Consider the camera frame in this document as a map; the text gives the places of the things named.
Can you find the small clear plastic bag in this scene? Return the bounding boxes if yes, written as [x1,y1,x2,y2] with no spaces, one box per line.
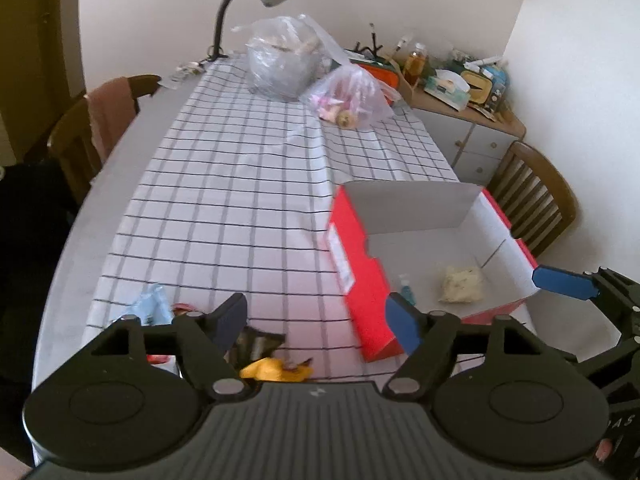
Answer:
[300,63,401,131]

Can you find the wooden slatted chair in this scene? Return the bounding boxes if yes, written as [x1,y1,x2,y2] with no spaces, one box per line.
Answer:
[487,141,578,258]

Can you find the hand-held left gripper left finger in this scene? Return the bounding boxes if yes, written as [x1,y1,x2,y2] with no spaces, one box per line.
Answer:
[87,292,251,403]

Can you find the amber bottle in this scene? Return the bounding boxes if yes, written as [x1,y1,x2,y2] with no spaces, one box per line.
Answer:
[402,42,428,86]

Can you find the red cardboard box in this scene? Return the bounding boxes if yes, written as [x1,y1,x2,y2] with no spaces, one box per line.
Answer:
[327,181,541,363]

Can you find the red snack packet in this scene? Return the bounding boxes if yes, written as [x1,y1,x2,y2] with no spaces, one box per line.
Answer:
[146,302,201,367]

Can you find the pink cloth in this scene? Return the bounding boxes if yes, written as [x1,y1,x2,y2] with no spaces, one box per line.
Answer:
[86,77,138,161]

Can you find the white teal tissue box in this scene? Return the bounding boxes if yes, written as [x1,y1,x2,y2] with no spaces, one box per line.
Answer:
[425,70,473,111]

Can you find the white corner cabinet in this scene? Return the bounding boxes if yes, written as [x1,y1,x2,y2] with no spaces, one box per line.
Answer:
[397,75,527,188]

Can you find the checkered white tablecloth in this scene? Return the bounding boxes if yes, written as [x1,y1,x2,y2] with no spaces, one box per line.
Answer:
[80,52,537,386]

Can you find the yellow tissue box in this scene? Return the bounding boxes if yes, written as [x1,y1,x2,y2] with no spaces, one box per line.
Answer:
[460,70,493,106]

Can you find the dark striped snack packet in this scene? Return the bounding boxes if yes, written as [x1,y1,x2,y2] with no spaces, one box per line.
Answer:
[222,327,287,368]

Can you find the orange pouch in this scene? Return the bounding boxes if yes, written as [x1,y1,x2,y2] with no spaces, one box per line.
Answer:
[357,60,401,106]

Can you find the small blue-capped bottle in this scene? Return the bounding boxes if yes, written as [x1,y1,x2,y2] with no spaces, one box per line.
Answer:
[398,273,418,307]

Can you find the brown door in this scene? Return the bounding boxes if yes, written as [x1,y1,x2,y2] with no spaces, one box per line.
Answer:
[0,0,83,161]

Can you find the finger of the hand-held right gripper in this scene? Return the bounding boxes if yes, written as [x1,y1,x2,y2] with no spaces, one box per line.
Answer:
[532,265,640,341]

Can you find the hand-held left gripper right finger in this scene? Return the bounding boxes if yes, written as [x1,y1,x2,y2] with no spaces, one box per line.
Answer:
[382,292,576,403]

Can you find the blue printed packet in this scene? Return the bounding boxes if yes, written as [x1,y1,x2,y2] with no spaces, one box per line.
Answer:
[487,65,511,111]

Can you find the large clear plastic bag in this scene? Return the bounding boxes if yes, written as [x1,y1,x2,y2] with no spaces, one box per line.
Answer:
[231,14,351,101]

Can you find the cream sponge-like lump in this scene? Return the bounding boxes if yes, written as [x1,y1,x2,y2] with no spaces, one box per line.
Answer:
[439,265,487,305]

